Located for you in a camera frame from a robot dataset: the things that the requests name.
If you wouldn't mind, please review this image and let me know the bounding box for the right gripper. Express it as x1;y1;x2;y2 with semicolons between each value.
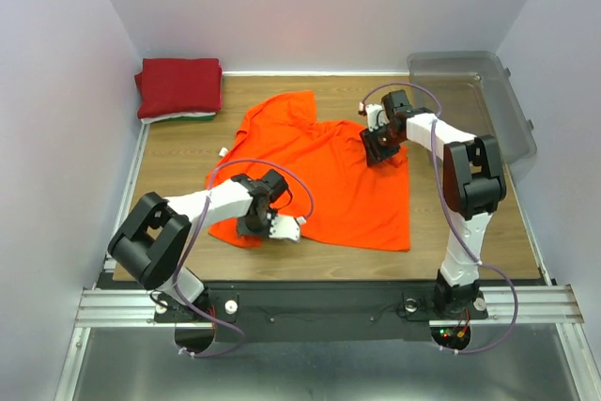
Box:
360;120;404;165

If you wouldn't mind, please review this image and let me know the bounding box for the orange t shirt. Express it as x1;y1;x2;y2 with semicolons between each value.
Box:
207;91;410;252

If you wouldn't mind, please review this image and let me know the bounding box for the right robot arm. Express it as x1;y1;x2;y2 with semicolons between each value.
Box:
358;83;507;316

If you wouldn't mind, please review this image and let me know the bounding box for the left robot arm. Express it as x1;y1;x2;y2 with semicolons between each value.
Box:
108;170;301;320

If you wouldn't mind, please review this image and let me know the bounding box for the clear plastic bin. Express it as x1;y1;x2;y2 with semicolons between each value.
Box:
407;51;537;183

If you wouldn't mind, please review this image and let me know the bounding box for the folded green t shirt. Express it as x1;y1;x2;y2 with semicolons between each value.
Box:
181;113;212;120

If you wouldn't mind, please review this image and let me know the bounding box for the folded white t shirt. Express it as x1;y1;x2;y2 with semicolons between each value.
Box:
140;112;216;124

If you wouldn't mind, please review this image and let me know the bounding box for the folded red t shirt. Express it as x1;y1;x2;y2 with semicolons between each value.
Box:
134;58;223;119

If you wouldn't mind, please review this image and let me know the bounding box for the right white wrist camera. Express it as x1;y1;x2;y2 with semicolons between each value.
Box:
359;103;389;131

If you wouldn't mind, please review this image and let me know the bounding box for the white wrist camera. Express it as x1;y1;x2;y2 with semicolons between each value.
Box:
359;103;389;131
268;213;301;242

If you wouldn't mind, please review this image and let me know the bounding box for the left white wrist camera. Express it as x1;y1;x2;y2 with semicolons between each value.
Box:
268;213;301;242

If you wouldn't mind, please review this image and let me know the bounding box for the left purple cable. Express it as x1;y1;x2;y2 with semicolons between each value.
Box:
171;159;316;360

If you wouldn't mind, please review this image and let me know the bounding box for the purple cable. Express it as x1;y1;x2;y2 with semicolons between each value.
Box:
359;82;520;358
171;159;316;360

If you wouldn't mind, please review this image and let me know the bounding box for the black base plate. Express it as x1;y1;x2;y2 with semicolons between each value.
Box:
154;280;488;343

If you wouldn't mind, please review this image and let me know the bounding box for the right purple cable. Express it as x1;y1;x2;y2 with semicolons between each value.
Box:
359;82;520;358

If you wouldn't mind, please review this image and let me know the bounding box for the aluminium rail frame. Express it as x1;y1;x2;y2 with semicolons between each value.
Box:
58;149;600;400

